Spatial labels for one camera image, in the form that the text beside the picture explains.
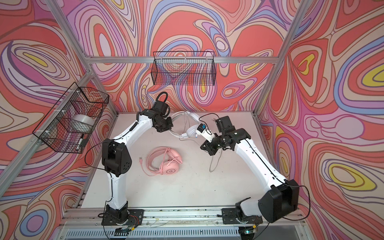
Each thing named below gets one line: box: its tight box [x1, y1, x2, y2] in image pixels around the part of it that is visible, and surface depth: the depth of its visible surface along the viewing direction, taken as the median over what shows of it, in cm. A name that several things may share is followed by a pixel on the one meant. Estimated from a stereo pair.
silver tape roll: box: [71, 114, 96, 133], surface depth 73 cm
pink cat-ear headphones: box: [139, 146, 183, 176], surface depth 88 cm
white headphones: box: [168, 111, 200, 139], surface depth 87 cm
